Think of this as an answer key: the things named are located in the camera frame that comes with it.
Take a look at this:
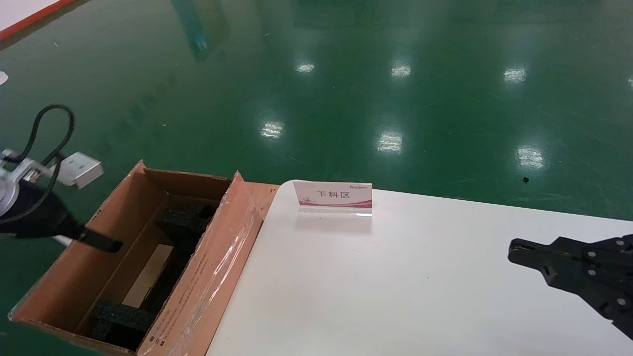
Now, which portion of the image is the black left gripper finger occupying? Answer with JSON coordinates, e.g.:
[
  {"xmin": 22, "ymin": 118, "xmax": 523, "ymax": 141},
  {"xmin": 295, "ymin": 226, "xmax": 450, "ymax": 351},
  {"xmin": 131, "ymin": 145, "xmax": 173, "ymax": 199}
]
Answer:
[{"xmin": 79, "ymin": 227, "xmax": 124, "ymax": 254}]

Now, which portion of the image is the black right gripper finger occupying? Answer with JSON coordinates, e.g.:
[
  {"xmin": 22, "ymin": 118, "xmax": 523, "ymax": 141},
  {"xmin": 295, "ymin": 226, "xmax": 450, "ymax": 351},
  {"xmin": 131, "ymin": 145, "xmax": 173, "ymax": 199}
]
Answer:
[{"xmin": 508, "ymin": 235, "xmax": 633, "ymax": 342}]

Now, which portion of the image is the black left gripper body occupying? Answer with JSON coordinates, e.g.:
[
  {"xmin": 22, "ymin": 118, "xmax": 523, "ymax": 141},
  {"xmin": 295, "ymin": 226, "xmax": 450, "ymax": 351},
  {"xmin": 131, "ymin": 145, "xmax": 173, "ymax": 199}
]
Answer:
[{"xmin": 0, "ymin": 184, "xmax": 83, "ymax": 241}]

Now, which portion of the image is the small cardboard box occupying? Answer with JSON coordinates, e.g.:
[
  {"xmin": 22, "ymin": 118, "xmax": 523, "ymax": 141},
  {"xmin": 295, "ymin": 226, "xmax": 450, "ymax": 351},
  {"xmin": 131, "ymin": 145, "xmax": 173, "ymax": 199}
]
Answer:
[{"xmin": 121, "ymin": 244, "xmax": 175, "ymax": 310}]

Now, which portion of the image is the large open cardboard box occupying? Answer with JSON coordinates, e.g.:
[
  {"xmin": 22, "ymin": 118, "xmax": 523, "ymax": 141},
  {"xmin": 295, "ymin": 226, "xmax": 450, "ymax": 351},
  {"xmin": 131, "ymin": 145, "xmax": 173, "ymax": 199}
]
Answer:
[{"xmin": 9, "ymin": 159, "xmax": 281, "ymax": 356}]

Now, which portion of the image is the acrylic sign with red print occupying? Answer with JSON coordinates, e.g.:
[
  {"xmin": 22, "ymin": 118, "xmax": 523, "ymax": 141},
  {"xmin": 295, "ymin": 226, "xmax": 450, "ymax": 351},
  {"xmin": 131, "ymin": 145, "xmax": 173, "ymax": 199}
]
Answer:
[{"xmin": 293, "ymin": 180, "xmax": 373, "ymax": 217}]

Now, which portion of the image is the grey camera mounting bracket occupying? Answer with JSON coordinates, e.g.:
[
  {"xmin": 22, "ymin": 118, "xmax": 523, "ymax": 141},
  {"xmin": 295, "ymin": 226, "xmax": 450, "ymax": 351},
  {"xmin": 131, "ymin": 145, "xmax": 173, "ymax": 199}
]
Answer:
[{"xmin": 0, "ymin": 148, "xmax": 65, "ymax": 186}]

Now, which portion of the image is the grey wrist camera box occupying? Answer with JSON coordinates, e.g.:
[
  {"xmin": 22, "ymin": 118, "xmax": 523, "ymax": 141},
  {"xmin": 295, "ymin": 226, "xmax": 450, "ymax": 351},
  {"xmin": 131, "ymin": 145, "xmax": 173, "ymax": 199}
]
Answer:
[{"xmin": 58, "ymin": 152, "xmax": 104, "ymax": 189}]

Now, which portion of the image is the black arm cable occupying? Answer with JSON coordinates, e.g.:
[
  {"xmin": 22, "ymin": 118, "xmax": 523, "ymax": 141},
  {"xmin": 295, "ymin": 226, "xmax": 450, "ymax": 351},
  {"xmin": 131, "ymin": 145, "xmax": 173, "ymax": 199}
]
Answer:
[{"xmin": 0, "ymin": 104, "xmax": 76, "ymax": 224}]

